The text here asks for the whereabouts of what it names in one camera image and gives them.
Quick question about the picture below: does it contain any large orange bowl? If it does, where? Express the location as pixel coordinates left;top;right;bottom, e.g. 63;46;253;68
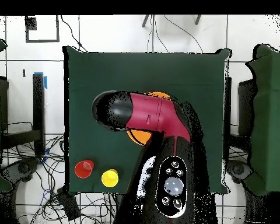
126;91;172;146

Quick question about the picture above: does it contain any dark green tablecloth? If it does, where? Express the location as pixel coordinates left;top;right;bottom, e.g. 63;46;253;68
62;45;232;195

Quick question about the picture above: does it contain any red orange cup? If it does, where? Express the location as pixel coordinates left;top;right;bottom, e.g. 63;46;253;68
74;159;95;180

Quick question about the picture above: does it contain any black metal stand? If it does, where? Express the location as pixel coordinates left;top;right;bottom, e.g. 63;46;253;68
1;72;47;157

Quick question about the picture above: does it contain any black power strip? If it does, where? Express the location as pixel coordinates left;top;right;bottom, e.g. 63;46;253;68
57;186;81;221

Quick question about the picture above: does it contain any gray black chair base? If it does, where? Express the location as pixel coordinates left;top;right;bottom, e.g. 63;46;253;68
226;159;254;185
1;157;41;187

